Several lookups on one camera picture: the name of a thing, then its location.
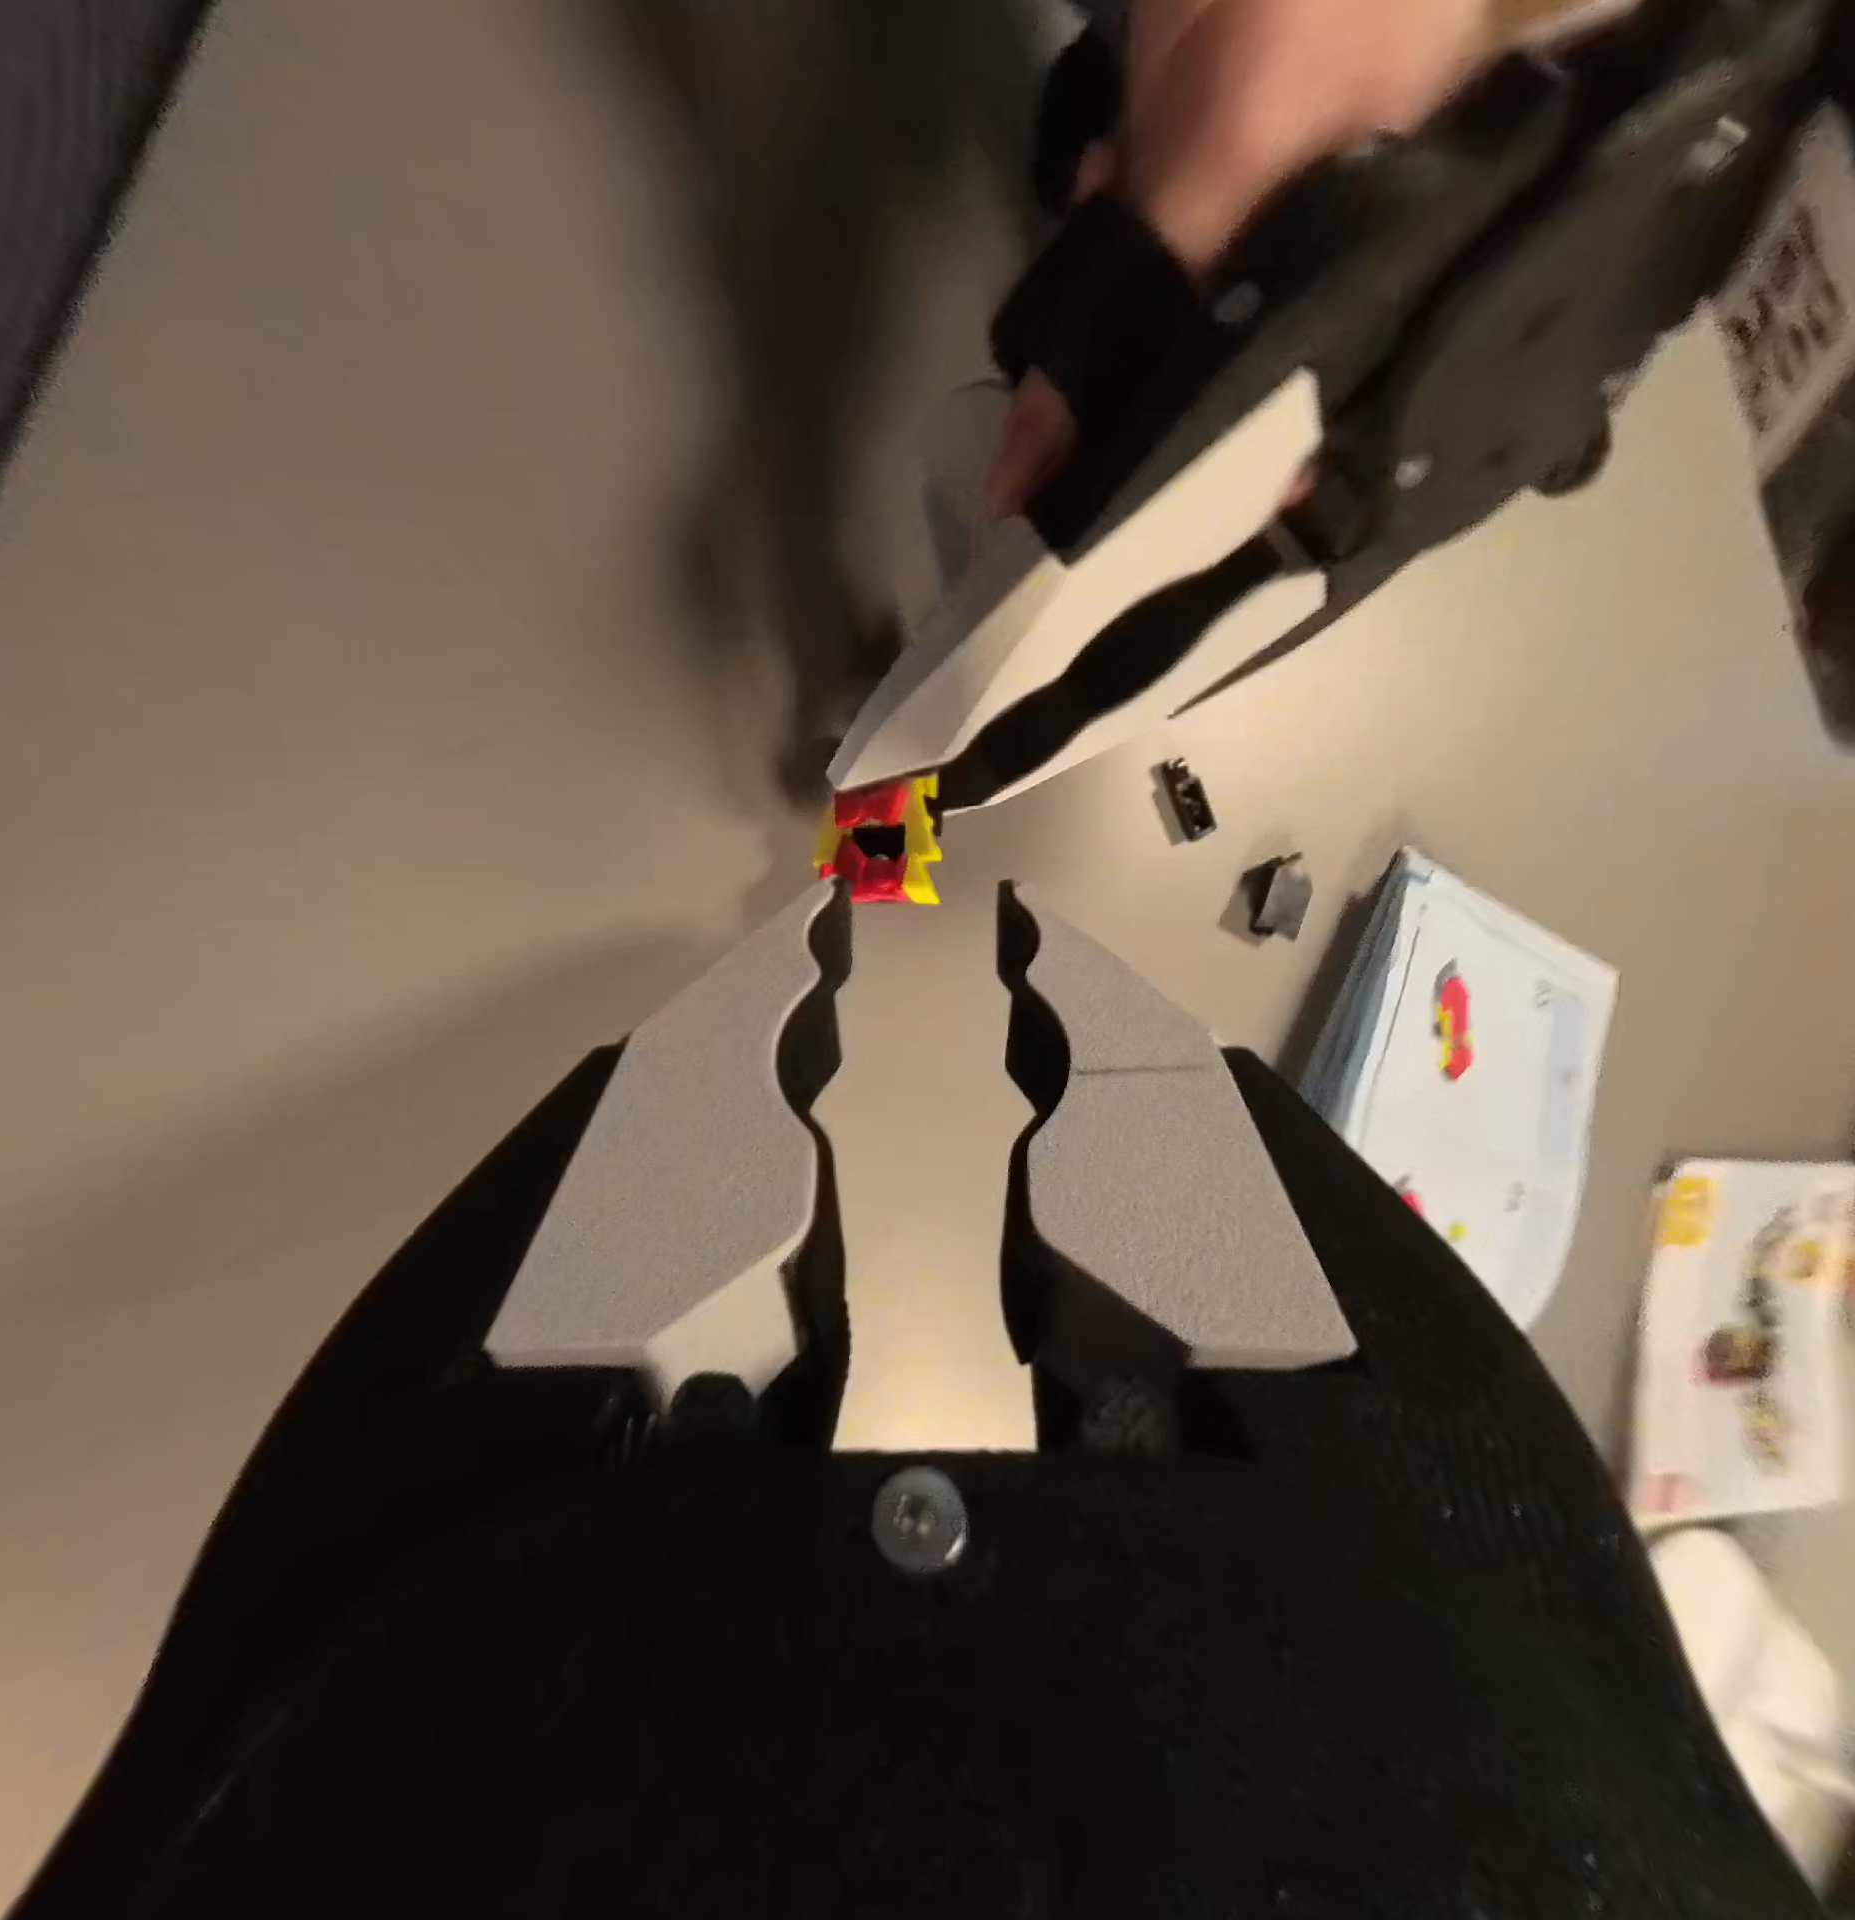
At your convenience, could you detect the person's grey sweater torso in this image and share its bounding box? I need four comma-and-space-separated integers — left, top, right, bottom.
0, 0, 216, 520

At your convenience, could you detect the red yellow lego model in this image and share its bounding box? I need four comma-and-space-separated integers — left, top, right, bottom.
810, 770, 947, 907

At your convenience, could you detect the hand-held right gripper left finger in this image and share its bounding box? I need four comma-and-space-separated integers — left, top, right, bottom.
482, 876, 858, 1402

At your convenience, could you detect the closed instruction booklet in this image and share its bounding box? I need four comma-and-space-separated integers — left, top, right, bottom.
1631, 1155, 1855, 1524

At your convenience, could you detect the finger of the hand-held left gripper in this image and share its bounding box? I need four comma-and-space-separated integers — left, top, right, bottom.
827, 372, 1331, 794
939, 540, 1412, 812

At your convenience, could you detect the open instruction booklet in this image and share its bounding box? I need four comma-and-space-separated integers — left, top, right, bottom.
1298, 847, 1620, 1337

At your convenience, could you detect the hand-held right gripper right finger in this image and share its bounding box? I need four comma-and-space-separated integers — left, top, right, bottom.
995, 879, 1359, 1376

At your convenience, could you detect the person's left hand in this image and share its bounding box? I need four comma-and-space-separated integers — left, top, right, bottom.
987, 0, 1484, 520

